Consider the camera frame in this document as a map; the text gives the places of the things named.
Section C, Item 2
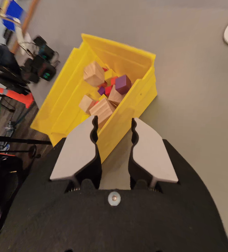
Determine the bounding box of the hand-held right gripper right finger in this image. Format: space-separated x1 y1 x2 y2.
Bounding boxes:
128 117 179 190

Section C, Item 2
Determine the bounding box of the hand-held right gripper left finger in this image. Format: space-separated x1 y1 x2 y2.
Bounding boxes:
50 115 102 190

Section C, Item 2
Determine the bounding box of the pile of wooden cubes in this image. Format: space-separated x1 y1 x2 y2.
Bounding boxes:
78 61 132 129

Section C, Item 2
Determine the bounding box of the yellow plastic box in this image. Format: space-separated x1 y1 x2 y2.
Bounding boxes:
30 33 158 164

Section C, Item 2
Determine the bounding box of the black tripod stand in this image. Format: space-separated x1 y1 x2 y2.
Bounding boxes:
0 135 53 158

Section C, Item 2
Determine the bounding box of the black office chair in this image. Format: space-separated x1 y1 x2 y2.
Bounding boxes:
0 155 26 237

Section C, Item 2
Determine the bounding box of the orange traffic cone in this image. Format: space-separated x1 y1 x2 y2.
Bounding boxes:
0 85 35 109

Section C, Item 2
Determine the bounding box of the black battery charger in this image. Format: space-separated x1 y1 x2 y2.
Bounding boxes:
21 36 59 81

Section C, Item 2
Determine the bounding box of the wooden desk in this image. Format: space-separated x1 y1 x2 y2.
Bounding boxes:
12 0 40 54

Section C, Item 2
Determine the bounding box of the blue plastic bin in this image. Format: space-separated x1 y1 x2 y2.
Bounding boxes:
2 0 25 32

